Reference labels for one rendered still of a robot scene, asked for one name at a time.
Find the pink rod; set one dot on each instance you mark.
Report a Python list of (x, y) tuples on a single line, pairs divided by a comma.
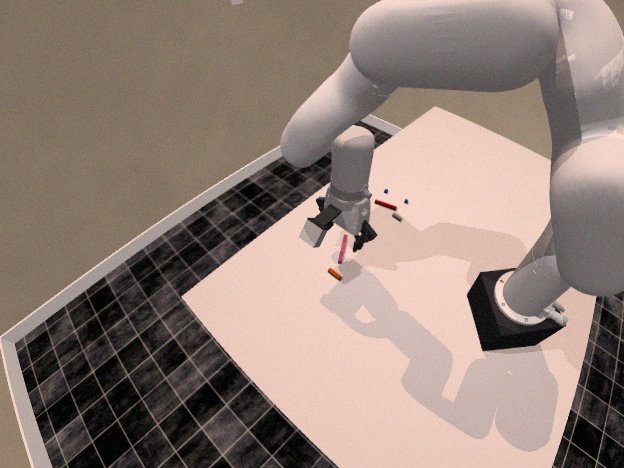
[(342, 249)]

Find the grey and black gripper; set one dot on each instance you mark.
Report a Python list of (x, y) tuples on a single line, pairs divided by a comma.
[(354, 217)]

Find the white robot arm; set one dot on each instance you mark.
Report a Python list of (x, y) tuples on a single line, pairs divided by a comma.
[(496, 46)]

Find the red rod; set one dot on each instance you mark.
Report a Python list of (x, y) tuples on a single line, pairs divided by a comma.
[(392, 207)]

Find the orange rod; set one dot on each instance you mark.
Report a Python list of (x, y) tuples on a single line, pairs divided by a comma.
[(334, 274)]

